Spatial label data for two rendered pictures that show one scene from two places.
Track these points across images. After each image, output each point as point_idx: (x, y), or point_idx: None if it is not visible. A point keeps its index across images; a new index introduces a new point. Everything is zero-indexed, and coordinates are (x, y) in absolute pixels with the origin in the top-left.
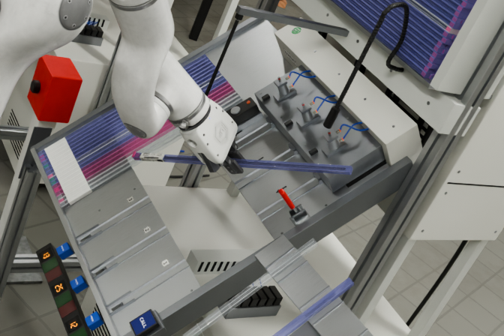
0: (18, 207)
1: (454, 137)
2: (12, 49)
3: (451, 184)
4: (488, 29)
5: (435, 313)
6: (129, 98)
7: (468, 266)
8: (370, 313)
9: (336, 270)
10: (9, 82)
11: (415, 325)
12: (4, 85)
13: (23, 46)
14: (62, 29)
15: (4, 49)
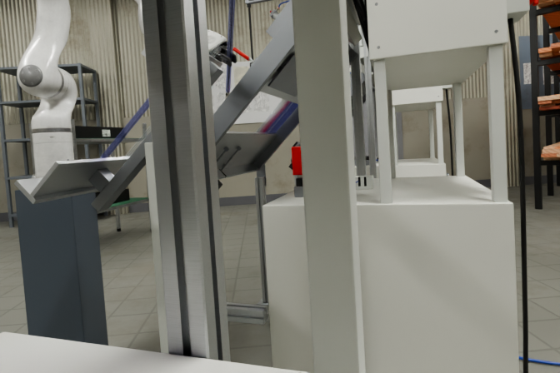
0: (257, 201)
1: None
2: None
3: None
4: None
5: (496, 153)
6: (139, 25)
7: (497, 85)
8: (387, 151)
9: (448, 187)
10: (49, 3)
11: (491, 181)
12: (47, 5)
13: None
14: None
15: None
